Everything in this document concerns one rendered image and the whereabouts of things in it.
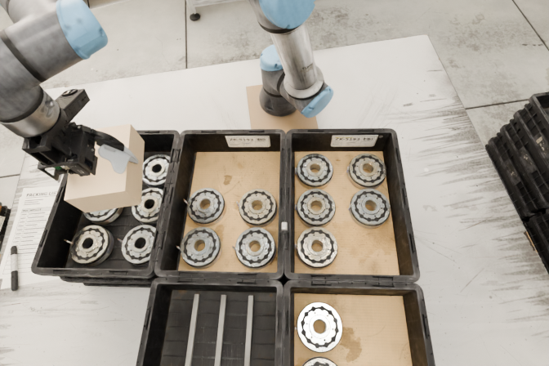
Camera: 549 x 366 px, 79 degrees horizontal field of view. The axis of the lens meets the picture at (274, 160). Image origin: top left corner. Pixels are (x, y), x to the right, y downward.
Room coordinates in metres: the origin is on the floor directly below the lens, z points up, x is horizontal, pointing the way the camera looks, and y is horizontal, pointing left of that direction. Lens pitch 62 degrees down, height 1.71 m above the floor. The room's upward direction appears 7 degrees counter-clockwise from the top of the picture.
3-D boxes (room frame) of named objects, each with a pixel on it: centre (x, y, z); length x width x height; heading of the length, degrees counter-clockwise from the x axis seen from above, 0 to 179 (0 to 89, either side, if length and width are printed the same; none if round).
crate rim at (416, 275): (0.30, -0.16, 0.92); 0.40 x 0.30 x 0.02; 172
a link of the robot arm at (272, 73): (0.77, -0.05, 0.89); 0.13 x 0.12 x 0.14; 33
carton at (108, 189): (0.37, 0.36, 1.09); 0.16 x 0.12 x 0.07; 1
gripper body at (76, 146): (0.34, 0.36, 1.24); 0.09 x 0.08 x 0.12; 1
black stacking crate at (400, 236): (0.30, -0.16, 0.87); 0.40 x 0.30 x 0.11; 172
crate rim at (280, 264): (0.34, 0.13, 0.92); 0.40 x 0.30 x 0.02; 172
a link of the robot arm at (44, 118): (0.35, 0.36, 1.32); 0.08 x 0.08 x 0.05
